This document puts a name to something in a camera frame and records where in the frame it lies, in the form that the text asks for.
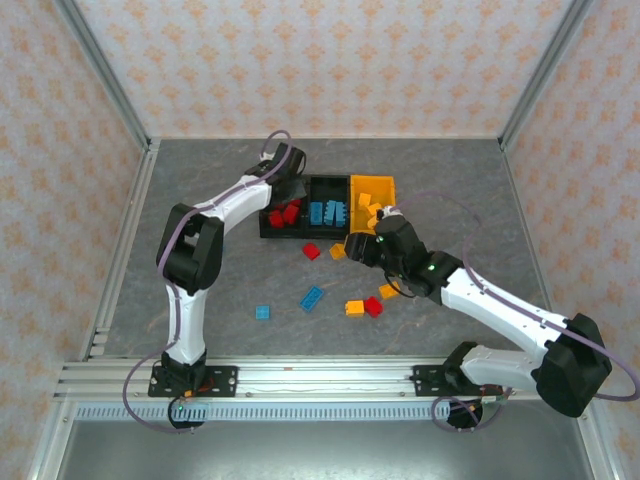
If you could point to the aluminium frame post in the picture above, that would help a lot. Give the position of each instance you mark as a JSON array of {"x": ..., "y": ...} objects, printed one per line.
[
  {"x": 102, "y": 70},
  {"x": 544, "y": 70}
]

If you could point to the yellow plastic bin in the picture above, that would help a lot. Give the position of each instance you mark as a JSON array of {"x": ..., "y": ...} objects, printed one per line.
[{"x": 375, "y": 187}]

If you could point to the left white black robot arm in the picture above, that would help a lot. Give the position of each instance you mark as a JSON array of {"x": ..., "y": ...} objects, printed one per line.
[{"x": 190, "y": 250}]

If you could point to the blue long lego brick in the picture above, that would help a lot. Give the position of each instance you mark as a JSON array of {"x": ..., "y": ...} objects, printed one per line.
[
  {"x": 311, "y": 298},
  {"x": 330, "y": 213},
  {"x": 316, "y": 213},
  {"x": 342, "y": 216}
]

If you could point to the grey metal sheet panel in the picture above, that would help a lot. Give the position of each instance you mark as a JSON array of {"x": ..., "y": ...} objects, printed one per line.
[{"x": 325, "y": 450}]

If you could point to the aluminium table side rail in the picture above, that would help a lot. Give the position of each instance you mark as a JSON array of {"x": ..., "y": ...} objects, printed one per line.
[
  {"x": 520, "y": 200},
  {"x": 122, "y": 250}
]

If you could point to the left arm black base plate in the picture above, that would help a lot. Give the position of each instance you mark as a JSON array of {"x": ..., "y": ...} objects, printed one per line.
[{"x": 222, "y": 382}]

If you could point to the yellow lego brick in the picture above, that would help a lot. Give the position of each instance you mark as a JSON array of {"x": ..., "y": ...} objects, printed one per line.
[
  {"x": 372, "y": 222},
  {"x": 337, "y": 251},
  {"x": 364, "y": 200},
  {"x": 386, "y": 292},
  {"x": 354, "y": 308},
  {"x": 374, "y": 208}
]

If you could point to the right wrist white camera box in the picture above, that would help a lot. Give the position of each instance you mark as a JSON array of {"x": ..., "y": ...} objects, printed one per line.
[{"x": 392, "y": 216}]

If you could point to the red lego brick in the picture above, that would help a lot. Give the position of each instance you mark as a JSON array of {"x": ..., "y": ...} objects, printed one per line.
[
  {"x": 311, "y": 251},
  {"x": 290, "y": 214},
  {"x": 373, "y": 306},
  {"x": 275, "y": 219},
  {"x": 296, "y": 204}
]

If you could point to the blue small lego brick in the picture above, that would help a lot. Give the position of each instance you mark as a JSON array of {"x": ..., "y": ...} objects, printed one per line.
[{"x": 262, "y": 312}]

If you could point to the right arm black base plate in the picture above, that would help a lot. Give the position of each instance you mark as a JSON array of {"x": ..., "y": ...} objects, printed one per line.
[{"x": 425, "y": 380}]

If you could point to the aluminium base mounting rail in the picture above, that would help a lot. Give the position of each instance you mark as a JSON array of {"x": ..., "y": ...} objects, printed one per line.
[{"x": 325, "y": 380}]

